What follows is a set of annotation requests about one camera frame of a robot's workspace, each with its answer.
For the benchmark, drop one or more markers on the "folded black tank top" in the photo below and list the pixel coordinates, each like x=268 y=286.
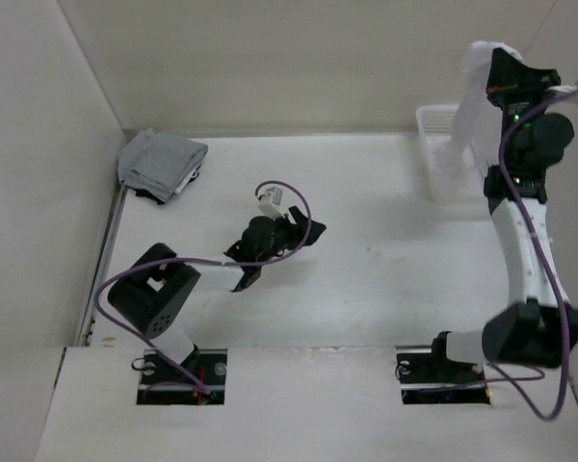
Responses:
x=150 y=196

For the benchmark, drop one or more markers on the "folded grey tank top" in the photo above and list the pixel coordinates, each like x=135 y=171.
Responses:
x=158 y=162

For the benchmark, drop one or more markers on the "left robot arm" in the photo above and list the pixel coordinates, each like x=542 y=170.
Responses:
x=151 y=299

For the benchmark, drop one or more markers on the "folded white tank top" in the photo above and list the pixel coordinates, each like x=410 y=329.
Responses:
x=186 y=181

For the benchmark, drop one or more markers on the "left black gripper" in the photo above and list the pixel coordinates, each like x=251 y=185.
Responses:
x=296 y=232

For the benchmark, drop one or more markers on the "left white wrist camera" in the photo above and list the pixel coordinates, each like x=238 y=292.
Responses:
x=269 y=203

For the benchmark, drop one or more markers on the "white tank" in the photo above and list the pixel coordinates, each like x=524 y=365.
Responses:
x=186 y=181
x=477 y=123

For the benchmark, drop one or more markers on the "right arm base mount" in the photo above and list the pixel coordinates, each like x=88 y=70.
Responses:
x=425 y=379

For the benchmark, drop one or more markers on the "white plastic basket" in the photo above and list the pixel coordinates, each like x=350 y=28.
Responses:
x=457 y=179

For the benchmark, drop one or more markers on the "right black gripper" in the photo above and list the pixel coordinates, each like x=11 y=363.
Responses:
x=509 y=80

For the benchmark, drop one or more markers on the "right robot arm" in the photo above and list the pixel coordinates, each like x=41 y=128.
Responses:
x=538 y=327

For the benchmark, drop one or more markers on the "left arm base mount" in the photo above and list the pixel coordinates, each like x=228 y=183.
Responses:
x=160 y=384

